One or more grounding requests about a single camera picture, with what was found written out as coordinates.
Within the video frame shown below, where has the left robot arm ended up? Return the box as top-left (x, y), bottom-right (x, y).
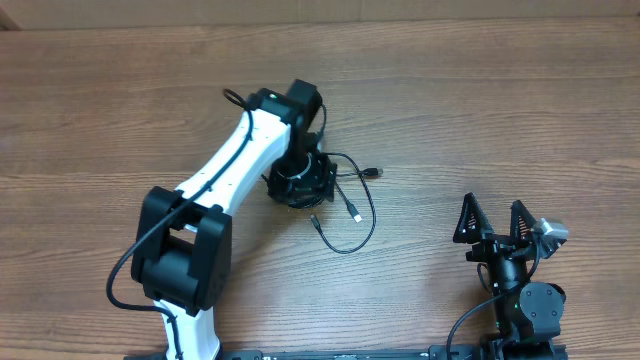
top-left (131, 80), bottom-right (337, 359)

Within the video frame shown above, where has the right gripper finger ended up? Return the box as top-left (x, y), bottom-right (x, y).
top-left (510, 200), bottom-right (537, 241)
top-left (453, 192), bottom-right (494, 244)

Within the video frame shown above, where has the thin black USB cable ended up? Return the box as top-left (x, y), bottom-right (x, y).
top-left (309, 151), bottom-right (378, 256)

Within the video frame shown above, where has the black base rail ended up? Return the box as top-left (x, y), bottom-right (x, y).
top-left (124, 344), bottom-right (569, 360)

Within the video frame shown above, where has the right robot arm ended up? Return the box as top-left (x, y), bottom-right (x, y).
top-left (445, 193), bottom-right (569, 359)

